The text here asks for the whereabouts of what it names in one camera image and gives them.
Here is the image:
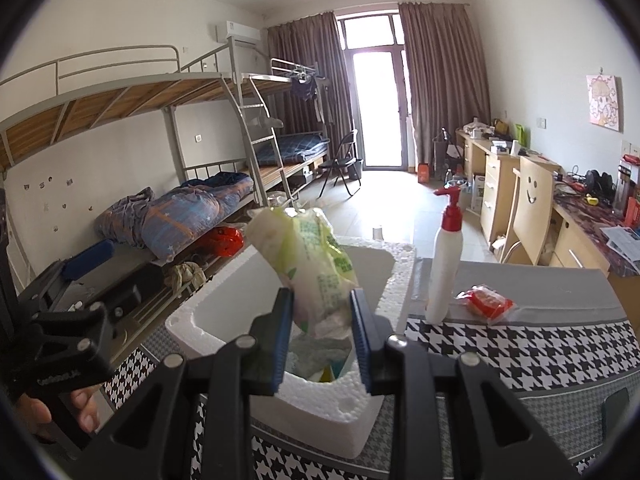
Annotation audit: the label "person's left hand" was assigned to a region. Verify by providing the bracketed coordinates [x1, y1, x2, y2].
[20, 384, 104, 443]

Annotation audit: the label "dark hanging clothes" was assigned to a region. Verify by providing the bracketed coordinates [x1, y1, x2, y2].
[287, 72, 321, 103]

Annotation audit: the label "glass balcony door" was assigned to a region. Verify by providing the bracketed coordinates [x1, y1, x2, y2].
[336, 10, 416, 171]

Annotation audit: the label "smiley face wooden chair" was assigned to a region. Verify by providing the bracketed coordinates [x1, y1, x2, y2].
[500, 156, 556, 266]

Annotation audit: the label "red snack packet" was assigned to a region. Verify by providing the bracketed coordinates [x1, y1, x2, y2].
[456, 284, 516, 320]

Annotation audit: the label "pink wall picture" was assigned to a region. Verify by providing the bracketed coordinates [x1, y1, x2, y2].
[586, 74, 625, 133]

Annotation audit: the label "beige cloth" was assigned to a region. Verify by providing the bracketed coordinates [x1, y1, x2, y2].
[165, 260, 207, 291]

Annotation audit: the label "blue orange quilt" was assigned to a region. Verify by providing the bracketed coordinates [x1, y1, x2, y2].
[94, 172, 256, 263]

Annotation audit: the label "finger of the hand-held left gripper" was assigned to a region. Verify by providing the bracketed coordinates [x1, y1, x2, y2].
[65, 280, 143, 323]
[20, 239, 116, 311]

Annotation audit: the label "houndstooth tablecloth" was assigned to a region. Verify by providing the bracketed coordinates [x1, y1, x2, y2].
[97, 255, 640, 480]

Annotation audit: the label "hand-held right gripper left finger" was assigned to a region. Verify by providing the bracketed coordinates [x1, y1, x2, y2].
[85, 287, 296, 480]

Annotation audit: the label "metal bunk bed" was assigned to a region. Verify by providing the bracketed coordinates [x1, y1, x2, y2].
[240, 57, 333, 196]
[0, 44, 261, 376]

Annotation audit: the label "black trolley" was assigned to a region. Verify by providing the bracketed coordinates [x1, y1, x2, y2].
[431, 126, 466, 181]

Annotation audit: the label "red plastic bag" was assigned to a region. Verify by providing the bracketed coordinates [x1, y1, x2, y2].
[197, 226, 245, 261]

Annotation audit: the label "printed paper sheets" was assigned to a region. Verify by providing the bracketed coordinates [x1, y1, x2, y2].
[600, 225, 640, 263]

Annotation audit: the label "black headphones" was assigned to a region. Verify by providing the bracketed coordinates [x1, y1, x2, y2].
[584, 169, 615, 196]

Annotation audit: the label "dark smartphone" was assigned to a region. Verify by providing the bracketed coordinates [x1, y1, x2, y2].
[602, 387, 631, 428]

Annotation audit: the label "white foam box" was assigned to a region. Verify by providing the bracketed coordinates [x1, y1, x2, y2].
[165, 237, 418, 461]

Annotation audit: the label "blue checked bedding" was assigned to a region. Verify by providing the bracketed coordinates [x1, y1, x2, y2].
[252, 131, 331, 166]

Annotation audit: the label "green printed plastic bag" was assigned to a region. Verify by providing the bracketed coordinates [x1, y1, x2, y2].
[245, 205, 362, 338]

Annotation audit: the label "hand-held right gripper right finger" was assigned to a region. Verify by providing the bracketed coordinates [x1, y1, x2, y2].
[349, 287, 571, 480]

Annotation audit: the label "brown curtain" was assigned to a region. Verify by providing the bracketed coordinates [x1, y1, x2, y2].
[397, 1, 493, 171]
[266, 10, 356, 181]

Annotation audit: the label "white red pump bottle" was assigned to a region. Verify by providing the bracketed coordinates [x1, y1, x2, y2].
[425, 183, 465, 325]

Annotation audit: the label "black folding chair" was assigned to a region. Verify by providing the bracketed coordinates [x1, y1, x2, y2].
[317, 129, 362, 198]

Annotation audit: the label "row of toiletry bottles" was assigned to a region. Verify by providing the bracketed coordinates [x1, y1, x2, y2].
[615, 145, 640, 231]

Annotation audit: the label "wooden desk with drawers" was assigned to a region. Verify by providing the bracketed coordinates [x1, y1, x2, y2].
[456, 129, 563, 248]

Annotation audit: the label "white air conditioner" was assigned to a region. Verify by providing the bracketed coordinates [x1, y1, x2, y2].
[215, 20, 262, 50]

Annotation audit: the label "metal bunk bed ladder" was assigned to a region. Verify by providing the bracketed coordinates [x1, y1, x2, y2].
[232, 72, 301, 211]

